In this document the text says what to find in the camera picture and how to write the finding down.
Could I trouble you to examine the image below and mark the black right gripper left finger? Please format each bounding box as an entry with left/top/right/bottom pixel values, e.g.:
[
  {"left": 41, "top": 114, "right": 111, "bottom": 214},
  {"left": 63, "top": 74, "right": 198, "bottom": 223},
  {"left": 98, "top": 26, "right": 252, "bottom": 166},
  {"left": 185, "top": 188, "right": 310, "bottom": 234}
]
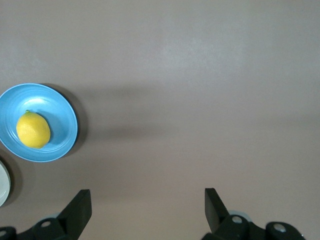
[{"left": 31, "top": 189, "right": 93, "bottom": 240}]

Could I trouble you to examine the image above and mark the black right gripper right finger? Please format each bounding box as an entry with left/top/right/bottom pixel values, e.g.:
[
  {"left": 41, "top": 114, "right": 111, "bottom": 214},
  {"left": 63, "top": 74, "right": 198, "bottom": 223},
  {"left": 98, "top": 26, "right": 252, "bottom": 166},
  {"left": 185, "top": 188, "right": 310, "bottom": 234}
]
[{"left": 201, "top": 187, "right": 251, "bottom": 240}]

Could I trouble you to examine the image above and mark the yellow lemon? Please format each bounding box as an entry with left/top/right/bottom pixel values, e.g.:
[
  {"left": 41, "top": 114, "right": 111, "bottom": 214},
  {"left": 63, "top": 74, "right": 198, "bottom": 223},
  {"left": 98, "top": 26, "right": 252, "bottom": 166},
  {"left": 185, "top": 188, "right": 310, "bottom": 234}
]
[{"left": 16, "top": 109, "right": 51, "bottom": 149}]

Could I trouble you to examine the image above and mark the beige plate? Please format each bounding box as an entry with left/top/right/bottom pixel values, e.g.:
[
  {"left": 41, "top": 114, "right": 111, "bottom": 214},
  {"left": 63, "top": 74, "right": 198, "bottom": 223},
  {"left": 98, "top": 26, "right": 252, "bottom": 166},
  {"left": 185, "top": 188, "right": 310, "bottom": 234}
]
[{"left": 0, "top": 159, "right": 12, "bottom": 208}]

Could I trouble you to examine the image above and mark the blue plate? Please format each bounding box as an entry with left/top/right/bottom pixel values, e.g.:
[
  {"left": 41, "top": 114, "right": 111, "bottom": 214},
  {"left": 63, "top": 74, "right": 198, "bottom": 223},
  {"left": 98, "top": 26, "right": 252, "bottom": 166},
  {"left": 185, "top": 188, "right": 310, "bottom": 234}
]
[{"left": 0, "top": 83, "right": 78, "bottom": 163}]

